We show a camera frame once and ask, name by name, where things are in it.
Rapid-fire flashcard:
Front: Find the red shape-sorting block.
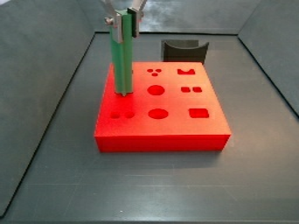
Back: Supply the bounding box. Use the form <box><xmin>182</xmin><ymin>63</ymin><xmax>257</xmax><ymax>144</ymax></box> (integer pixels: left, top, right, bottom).
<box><xmin>94</xmin><ymin>62</ymin><xmax>230</xmax><ymax>152</ymax></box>

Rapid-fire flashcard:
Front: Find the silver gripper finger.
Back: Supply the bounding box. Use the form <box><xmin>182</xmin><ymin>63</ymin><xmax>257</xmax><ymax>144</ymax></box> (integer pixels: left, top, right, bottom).
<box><xmin>126</xmin><ymin>0</ymin><xmax>146</xmax><ymax>38</ymax></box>
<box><xmin>101</xmin><ymin>0</ymin><xmax>124</xmax><ymax>44</ymax></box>

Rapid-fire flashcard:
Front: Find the green star-shaped peg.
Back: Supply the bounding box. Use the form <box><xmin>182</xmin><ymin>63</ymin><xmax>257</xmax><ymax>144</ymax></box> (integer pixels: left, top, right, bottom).
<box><xmin>110</xmin><ymin>10</ymin><xmax>133</xmax><ymax>96</ymax></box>

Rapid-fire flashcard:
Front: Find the black curved holder block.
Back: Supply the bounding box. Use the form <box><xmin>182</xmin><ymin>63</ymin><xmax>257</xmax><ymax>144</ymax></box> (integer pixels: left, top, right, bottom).
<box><xmin>161</xmin><ymin>39</ymin><xmax>209</xmax><ymax>63</ymax></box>

